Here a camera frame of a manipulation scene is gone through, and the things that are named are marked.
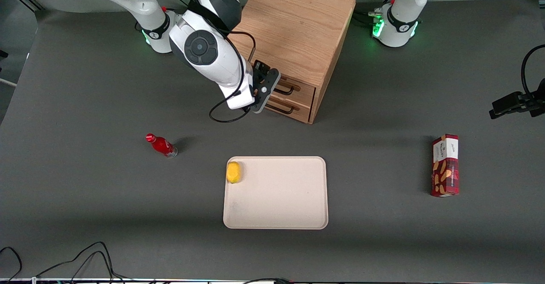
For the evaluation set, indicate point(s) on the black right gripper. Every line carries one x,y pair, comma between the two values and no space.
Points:
259,70

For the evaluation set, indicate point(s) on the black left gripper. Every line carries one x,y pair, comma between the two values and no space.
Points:
517,102

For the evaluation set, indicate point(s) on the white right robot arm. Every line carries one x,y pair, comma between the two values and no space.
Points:
221,67

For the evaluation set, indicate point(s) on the wooden drawer cabinet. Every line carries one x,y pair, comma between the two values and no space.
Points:
294,24

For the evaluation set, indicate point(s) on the red plaid cookie box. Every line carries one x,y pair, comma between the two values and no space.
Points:
445,169

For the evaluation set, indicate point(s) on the yellow lemon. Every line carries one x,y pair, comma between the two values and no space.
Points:
233,172

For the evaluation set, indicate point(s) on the red bottle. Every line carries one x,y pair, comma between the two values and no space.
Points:
162,145

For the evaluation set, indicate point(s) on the beige rectangular tray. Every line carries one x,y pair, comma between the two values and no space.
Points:
281,194

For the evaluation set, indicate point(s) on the thin white rod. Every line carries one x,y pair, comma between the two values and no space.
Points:
7,82

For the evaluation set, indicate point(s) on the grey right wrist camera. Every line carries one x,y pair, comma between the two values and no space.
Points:
266,92

